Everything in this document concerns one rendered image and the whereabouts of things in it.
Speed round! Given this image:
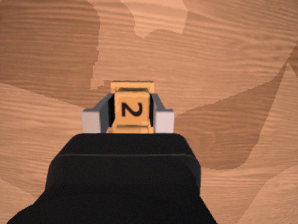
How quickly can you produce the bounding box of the orange number cube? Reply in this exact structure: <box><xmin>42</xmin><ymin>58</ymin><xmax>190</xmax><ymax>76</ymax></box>
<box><xmin>115</xmin><ymin>125</ymin><xmax>149</xmax><ymax>133</ymax></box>
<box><xmin>115</xmin><ymin>87</ymin><xmax>150</xmax><ymax>125</ymax></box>

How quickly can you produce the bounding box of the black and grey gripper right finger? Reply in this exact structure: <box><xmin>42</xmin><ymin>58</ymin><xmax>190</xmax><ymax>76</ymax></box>
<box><xmin>149</xmin><ymin>93</ymin><xmax>175</xmax><ymax>133</ymax></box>

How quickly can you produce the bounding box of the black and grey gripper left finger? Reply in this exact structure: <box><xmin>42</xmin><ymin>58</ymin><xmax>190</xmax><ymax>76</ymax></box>
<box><xmin>81</xmin><ymin>93</ymin><xmax>115</xmax><ymax>133</ymax></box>

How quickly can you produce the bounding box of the light wooden tray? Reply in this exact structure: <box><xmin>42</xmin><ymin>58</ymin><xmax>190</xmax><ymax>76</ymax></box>
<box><xmin>111</xmin><ymin>81</ymin><xmax>154</xmax><ymax>133</ymax></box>

